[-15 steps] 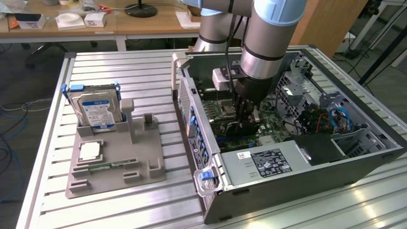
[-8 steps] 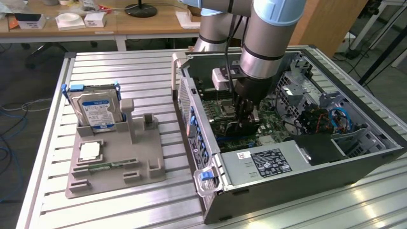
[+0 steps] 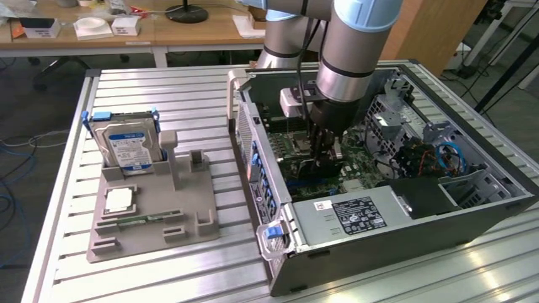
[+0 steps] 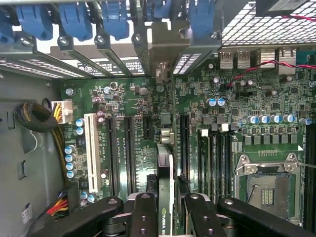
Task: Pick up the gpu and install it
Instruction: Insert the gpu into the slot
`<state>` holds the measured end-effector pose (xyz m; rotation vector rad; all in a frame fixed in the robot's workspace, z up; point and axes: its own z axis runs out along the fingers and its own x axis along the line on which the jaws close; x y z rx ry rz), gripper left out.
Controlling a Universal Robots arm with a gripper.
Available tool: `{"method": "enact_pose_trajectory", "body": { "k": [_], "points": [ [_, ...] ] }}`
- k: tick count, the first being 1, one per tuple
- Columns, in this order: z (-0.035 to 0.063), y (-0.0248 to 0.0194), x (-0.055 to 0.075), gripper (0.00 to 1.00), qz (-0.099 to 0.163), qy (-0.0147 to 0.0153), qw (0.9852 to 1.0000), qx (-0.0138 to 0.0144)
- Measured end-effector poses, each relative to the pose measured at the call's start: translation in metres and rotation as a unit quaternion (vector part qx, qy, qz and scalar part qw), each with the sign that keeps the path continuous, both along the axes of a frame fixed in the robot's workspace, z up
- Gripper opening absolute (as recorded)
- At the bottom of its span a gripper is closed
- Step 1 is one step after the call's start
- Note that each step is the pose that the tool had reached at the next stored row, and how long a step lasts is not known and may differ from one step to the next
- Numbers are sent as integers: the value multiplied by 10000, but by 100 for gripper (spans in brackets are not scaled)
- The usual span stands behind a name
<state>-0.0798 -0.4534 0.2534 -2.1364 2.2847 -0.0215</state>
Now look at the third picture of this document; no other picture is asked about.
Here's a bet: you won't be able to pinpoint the white box with dark lid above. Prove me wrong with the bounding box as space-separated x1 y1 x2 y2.
18 17 62 39

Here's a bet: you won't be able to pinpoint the black stand pole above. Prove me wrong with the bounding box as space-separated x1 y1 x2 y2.
473 0 539 113

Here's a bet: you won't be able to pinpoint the wooden cabinet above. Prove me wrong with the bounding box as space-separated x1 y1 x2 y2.
377 0 489 76

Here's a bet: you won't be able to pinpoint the white paper stack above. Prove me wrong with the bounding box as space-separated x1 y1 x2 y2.
232 14 266 39

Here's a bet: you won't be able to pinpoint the long blue expansion slot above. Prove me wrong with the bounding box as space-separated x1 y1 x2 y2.
287 178 336 190

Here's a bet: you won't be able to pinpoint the white square dish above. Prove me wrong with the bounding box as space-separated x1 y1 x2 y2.
73 17 114 41

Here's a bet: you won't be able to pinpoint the grey plastic parts rack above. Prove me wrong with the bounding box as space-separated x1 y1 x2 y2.
85 129 220 264

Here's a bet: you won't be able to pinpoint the black office chair base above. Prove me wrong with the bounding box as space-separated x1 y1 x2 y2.
28 56 92 92

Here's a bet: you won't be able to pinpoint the blue floor cable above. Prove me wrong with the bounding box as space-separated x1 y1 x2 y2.
0 135 41 270

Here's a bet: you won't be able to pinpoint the blue data wire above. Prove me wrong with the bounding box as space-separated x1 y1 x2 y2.
435 142 469 177

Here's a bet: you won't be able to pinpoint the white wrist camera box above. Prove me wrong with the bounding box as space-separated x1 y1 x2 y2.
279 87 315 118

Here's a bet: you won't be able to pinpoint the metal drive bay frame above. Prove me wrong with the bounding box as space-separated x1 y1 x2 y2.
420 121 523 211

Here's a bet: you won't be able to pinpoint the black open PC case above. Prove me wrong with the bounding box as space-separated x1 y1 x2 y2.
225 64 539 297

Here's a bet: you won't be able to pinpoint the green motherboard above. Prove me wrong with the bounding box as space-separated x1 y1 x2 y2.
250 105 395 203

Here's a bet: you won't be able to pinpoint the black camera cable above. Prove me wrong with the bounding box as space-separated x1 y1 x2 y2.
293 17 321 127

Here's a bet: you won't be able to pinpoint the black power wire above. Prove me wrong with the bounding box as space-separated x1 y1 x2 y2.
361 122 405 177

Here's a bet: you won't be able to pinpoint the black plastic air shroud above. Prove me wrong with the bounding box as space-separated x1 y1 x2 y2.
389 175 460 220

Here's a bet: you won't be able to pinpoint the grey power supply unit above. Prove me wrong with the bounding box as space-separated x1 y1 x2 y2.
289 186 412 247

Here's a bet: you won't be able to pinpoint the perforated metal disk bay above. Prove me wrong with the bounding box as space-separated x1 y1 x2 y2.
364 75 428 158

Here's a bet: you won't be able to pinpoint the orange and red wires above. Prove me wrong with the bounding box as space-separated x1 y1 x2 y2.
415 150 440 177

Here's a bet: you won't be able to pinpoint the CPU socket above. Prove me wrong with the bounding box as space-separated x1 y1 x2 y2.
289 130 315 155

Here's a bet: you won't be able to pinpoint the silver chipset heatsink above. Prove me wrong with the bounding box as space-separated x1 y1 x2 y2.
343 179 372 192

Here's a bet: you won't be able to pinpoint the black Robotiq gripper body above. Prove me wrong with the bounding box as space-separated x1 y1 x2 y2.
309 99 360 134

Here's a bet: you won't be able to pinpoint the silver CPU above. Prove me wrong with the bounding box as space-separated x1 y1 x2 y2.
104 188 136 213

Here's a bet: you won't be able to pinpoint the hard disk in blue carrier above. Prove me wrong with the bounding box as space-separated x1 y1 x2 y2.
78 107 164 176

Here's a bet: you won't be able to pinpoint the wooden desk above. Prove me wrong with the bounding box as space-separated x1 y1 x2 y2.
0 0 384 69

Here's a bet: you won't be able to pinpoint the small white carton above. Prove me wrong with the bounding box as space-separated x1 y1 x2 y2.
110 16 141 37

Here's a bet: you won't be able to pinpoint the black round lamp base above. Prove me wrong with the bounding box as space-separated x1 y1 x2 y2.
164 0 210 23

